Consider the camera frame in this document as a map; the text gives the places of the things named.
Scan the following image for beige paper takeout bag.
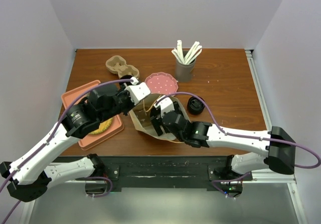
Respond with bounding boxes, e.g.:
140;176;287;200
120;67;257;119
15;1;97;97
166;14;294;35
129;93;181;143

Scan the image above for stack of black cups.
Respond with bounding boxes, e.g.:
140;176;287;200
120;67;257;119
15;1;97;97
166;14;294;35
119;75;133;86

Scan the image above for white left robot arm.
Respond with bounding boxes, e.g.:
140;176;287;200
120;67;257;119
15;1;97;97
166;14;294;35
1;81;150;202

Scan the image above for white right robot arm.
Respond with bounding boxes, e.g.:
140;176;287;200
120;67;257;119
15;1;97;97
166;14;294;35
149;108;295;180

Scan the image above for yellow green woven coaster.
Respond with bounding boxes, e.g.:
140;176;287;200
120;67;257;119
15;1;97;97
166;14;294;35
89;118;113;135

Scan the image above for pink polka dot plate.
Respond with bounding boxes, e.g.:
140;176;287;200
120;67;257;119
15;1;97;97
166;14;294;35
145;72;179;95

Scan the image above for salmon pink tray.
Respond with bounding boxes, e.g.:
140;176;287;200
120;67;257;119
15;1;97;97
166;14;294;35
61;80;124;150

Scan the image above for grey straw holder cup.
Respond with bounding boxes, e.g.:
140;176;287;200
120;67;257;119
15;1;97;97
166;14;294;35
175;59;196;82

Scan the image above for white paper straw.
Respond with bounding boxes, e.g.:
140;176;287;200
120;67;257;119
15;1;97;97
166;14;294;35
177;40;185;64
184;41;202;65
171;48;185;64

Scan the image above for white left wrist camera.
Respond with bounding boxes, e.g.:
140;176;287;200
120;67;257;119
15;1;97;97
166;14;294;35
125;77;151;106

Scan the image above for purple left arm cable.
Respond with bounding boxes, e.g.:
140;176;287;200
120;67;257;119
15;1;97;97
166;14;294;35
0;77;135;224

